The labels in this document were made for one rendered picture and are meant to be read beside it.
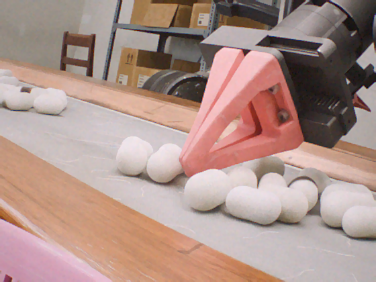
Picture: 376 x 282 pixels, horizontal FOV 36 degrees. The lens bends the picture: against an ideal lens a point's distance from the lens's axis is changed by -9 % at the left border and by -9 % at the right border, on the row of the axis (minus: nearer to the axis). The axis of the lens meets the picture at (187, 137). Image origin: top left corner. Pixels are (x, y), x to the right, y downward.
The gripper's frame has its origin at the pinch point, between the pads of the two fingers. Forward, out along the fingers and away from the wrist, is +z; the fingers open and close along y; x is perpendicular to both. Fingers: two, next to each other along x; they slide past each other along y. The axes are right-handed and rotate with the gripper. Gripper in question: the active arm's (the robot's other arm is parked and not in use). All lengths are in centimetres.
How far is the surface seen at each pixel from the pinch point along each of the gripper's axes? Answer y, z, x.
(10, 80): -53, -8, 8
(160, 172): -2.4, 1.2, 0.7
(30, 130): -19.3, 2.3, 0.7
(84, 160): -8.5, 2.9, 0.2
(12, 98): -30.5, -0.8, 1.5
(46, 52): -470, -171, 153
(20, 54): -472, -148, 139
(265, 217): 6.3, 1.3, 1.0
